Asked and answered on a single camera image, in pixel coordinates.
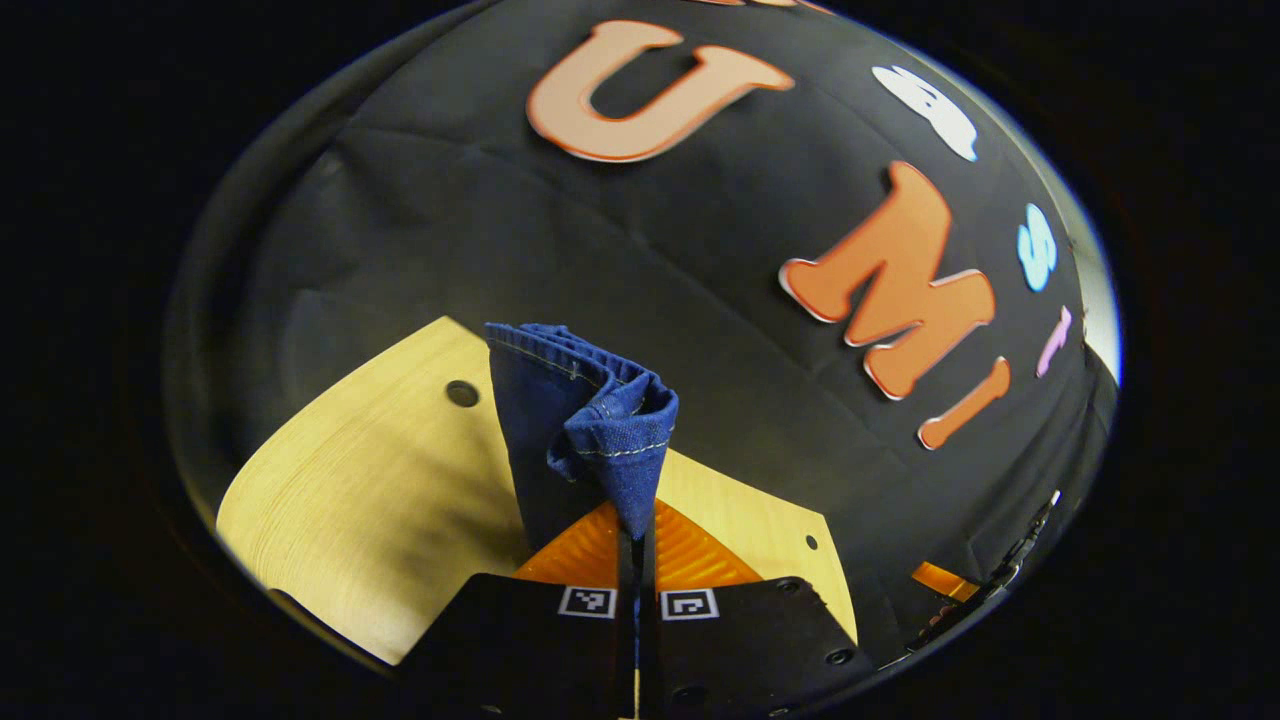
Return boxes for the black backdrop cloth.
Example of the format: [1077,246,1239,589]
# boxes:
[165,0,1119,666]

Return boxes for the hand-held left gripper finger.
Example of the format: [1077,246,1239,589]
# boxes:
[398,500,639,720]
[640,498,879,720]

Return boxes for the blue denim jeans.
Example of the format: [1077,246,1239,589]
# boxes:
[485,322,681,551]

